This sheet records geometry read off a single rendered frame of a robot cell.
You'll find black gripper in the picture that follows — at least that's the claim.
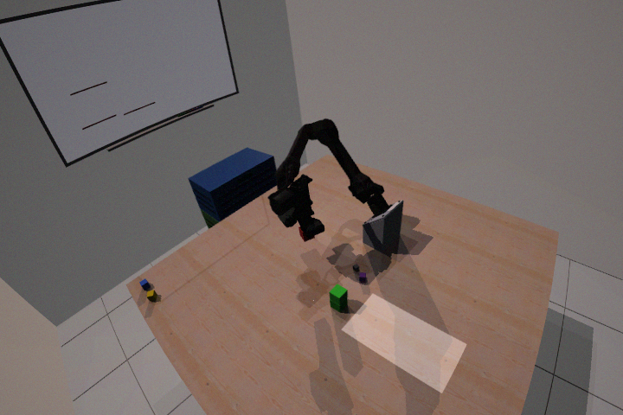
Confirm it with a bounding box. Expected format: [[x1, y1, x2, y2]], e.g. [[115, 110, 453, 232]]
[[295, 199, 324, 239]]

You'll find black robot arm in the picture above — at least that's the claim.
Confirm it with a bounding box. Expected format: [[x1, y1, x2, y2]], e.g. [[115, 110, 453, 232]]
[[267, 118, 392, 227]]

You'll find red block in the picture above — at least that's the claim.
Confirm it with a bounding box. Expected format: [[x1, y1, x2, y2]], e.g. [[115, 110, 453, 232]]
[[299, 227, 315, 242]]

